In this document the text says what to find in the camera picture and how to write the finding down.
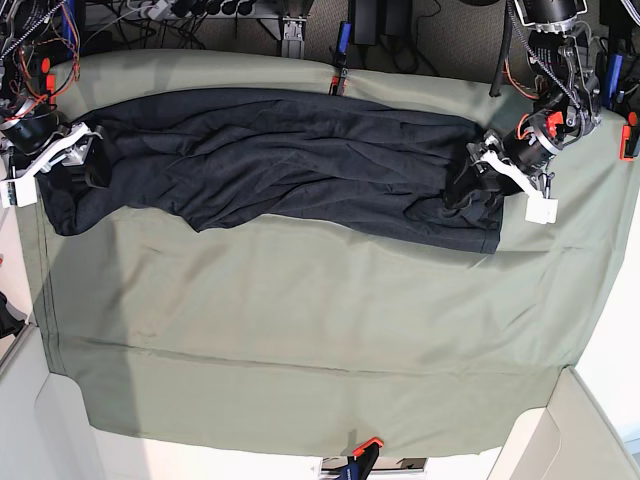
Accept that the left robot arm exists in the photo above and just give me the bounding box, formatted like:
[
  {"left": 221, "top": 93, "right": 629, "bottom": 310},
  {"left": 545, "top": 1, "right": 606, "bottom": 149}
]
[{"left": 444, "top": 1, "right": 601, "bottom": 224}]

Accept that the orange black clamp centre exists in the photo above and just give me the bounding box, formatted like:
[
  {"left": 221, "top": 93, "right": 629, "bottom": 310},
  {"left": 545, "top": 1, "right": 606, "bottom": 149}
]
[{"left": 329, "top": 68, "right": 348, "bottom": 96}]

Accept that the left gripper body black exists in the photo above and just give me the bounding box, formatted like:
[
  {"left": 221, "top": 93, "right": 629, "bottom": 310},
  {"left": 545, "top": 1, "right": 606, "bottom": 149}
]
[{"left": 464, "top": 130, "right": 523, "bottom": 197}]

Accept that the metal table bracket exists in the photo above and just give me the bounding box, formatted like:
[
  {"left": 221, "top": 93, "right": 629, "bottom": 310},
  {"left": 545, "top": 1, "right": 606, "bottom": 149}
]
[{"left": 280, "top": 17, "right": 306, "bottom": 59}]

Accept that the green table cloth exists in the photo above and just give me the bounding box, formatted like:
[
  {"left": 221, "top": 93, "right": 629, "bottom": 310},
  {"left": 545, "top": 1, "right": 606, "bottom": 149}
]
[{"left": 10, "top": 47, "right": 632, "bottom": 459}]

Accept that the orange black clamp bottom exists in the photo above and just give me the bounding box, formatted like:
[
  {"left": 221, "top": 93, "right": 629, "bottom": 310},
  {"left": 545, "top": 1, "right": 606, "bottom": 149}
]
[{"left": 337, "top": 437, "right": 384, "bottom": 480}]

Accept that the beige plastic bin left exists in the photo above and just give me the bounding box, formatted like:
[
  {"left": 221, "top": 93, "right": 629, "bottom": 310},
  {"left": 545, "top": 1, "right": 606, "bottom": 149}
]
[{"left": 1, "top": 325, "right": 153, "bottom": 479}]

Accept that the dark long-sleeve T-shirt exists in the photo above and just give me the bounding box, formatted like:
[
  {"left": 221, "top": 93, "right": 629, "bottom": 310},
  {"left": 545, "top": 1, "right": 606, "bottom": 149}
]
[{"left": 38, "top": 88, "right": 503, "bottom": 254}]

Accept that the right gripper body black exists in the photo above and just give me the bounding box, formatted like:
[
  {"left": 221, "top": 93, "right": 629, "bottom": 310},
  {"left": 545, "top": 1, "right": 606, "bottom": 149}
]
[{"left": 47, "top": 123, "right": 108, "bottom": 172}]

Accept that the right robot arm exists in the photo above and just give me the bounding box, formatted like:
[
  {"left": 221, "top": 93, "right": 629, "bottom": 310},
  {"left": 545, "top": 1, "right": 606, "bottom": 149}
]
[{"left": 1, "top": 1, "right": 112, "bottom": 190}]

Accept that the orange black clamp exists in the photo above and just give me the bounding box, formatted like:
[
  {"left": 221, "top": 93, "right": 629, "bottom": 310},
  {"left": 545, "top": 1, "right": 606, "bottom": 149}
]
[
  {"left": 619, "top": 111, "right": 640, "bottom": 162},
  {"left": 38, "top": 57, "right": 56, "bottom": 105},
  {"left": 337, "top": 437, "right": 384, "bottom": 480},
  {"left": 329, "top": 68, "right": 348, "bottom": 96}
]

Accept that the orange black clamp right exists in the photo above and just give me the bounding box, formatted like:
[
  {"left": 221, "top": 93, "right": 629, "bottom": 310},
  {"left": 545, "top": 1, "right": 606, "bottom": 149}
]
[{"left": 619, "top": 111, "right": 640, "bottom": 162}]

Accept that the beige plastic bin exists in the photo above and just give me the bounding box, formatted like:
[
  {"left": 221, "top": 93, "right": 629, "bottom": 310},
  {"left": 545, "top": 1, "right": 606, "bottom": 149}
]
[
  {"left": 489, "top": 367, "right": 639, "bottom": 480},
  {"left": 1, "top": 325, "right": 153, "bottom": 479}
]

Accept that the orange black clamp far left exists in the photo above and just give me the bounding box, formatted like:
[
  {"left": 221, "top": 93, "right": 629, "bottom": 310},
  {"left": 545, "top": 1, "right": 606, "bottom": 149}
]
[{"left": 38, "top": 57, "right": 56, "bottom": 105}]

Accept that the beige plastic bin right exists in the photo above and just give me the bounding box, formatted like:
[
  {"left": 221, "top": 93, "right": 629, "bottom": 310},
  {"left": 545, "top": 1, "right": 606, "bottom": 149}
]
[{"left": 489, "top": 367, "right": 639, "bottom": 480}]

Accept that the blue clamp handle right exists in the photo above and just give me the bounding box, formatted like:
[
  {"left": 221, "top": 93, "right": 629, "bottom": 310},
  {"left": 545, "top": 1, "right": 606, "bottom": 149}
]
[{"left": 597, "top": 36, "right": 624, "bottom": 110}]

